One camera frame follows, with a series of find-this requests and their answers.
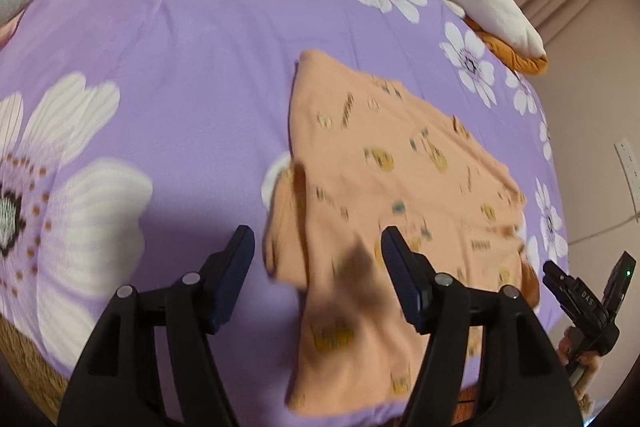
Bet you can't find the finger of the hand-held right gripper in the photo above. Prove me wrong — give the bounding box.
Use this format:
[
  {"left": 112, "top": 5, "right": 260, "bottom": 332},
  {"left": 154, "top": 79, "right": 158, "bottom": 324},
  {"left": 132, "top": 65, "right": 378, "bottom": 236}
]
[{"left": 542, "top": 260, "right": 571, "bottom": 308}]

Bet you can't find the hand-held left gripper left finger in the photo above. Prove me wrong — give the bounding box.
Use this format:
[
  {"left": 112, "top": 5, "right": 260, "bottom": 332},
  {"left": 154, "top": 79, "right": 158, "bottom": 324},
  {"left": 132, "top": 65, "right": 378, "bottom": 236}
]
[{"left": 57, "top": 225, "right": 256, "bottom": 427}]

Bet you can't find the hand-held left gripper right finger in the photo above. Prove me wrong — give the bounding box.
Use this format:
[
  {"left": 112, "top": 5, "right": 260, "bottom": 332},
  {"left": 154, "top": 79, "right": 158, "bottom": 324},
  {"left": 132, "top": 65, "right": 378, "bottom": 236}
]
[{"left": 381, "top": 227, "right": 585, "bottom": 427}]

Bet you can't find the orange cartoon print shirt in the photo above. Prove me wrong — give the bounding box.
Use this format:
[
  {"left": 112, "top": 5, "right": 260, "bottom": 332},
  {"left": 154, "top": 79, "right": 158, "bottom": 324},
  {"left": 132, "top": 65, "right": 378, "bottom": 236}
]
[{"left": 262, "top": 49, "right": 542, "bottom": 410}]

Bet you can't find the person's right hand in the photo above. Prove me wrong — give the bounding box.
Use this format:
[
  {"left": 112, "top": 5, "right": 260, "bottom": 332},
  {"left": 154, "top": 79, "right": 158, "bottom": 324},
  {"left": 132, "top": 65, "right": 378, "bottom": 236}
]
[{"left": 559, "top": 327, "right": 603, "bottom": 408}]

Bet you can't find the purple floral blanket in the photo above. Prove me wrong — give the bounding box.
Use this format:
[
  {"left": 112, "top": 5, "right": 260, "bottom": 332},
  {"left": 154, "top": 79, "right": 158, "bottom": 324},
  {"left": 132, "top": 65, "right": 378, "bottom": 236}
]
[{"left": 0, "top": 0, "right": 571, "bottom": 425}]

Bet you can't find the brown woven mat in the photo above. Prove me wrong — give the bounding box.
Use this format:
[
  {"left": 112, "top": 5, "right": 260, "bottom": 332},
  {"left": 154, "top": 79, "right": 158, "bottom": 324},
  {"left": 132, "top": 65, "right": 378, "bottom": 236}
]
[{"left": 0, "top": 319, "right": 68, "bottom": 403}]

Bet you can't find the thin wall cable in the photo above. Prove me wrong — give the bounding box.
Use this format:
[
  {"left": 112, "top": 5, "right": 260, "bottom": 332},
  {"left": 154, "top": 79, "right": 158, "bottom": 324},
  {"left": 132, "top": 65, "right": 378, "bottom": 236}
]
[{"left": 567, "top": 214, "right": 640, "bottom": 248}]

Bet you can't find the white wall power socket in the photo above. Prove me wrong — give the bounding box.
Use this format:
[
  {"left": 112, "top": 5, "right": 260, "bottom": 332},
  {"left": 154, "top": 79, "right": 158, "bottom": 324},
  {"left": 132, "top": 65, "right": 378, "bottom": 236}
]
[{"left": 614, "top": 137, "right": 640, "bottom": 208}]

